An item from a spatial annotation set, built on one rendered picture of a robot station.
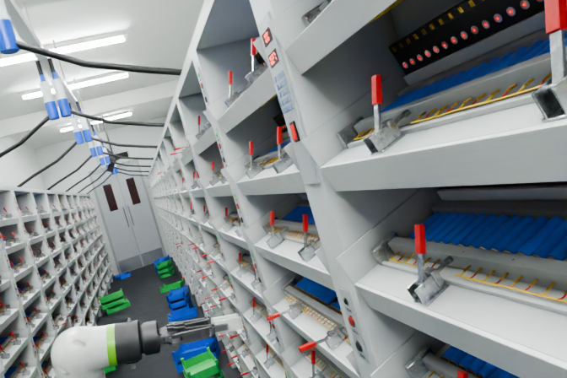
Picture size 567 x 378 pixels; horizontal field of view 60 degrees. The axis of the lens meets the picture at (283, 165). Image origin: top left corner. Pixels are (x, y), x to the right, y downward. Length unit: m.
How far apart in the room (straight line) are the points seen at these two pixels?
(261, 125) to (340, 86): 0.70
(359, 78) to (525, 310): 0.44
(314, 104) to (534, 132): 0.44
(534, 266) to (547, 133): 0.20
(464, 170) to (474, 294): 0.18
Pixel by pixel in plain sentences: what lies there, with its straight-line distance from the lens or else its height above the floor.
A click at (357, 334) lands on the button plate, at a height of 1.02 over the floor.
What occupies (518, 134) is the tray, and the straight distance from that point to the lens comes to 0.40.
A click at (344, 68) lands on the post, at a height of 1.44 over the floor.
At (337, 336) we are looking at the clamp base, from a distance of 1.07.
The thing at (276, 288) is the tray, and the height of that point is 0.97.
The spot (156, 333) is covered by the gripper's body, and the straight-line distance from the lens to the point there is 1.23.
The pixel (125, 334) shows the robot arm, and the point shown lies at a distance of 1.23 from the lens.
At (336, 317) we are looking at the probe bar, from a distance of 1.12.
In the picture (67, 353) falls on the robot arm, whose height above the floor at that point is 1.06.
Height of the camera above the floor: 1.33
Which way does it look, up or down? 1 degrees down
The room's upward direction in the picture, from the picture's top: 16 degrees counter-clockwise
